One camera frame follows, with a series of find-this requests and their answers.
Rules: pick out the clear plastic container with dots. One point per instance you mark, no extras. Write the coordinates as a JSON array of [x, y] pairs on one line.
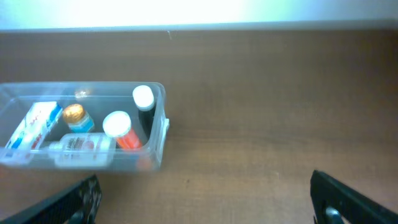
[[99, 99]]

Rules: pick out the white calamine lotion bottle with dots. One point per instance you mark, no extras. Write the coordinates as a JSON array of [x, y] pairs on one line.
[[82, 151]]

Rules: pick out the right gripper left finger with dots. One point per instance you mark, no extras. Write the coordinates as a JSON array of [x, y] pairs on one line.
[[78, 203]]

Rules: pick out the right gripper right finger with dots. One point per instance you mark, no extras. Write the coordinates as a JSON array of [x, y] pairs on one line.
[[335, 202]]

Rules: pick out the black bottle white cap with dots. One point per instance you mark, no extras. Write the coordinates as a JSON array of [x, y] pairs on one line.
[[145, 101]]

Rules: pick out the white Panadol medicine box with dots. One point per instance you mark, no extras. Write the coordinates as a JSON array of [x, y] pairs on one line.
[[31, 132]]

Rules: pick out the orange bottle white cap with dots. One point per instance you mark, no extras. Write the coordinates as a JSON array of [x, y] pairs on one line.
[[118, 126]]

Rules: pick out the small jar gold lid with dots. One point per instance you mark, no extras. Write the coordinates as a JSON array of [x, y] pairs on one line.
[[78, 119]]

